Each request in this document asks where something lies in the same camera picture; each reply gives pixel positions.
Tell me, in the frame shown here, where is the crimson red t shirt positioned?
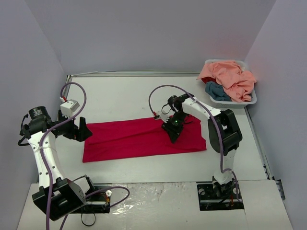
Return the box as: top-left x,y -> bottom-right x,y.
83,117 -> 207,163

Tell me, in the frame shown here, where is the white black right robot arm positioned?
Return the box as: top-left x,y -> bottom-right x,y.
157,94 -> 243,198

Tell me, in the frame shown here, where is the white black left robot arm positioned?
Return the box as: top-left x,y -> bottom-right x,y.
18,102 -> 97,221

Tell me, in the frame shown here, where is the white plastic laundry basket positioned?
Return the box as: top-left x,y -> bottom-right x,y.
209,60 -> 257,109

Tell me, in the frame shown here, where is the teal blue t shirt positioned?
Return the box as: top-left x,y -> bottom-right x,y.
205,81 -> 232,102

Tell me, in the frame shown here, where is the dark red t shirt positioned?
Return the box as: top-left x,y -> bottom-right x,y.
201,77 -> 216,84

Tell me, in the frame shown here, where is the salmon pink t shirt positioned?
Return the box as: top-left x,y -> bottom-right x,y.
197,60 -> 257,102

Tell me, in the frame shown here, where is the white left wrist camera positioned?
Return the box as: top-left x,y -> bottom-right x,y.
60,97 -> 80,118

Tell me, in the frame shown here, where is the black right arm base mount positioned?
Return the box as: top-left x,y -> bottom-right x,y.
197,181 -> 244,211

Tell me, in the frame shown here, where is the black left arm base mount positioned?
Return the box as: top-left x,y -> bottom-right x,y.
72,184 -> 111,214

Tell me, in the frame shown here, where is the black cable loop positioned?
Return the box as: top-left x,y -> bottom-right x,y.
80,212 -> 96,227

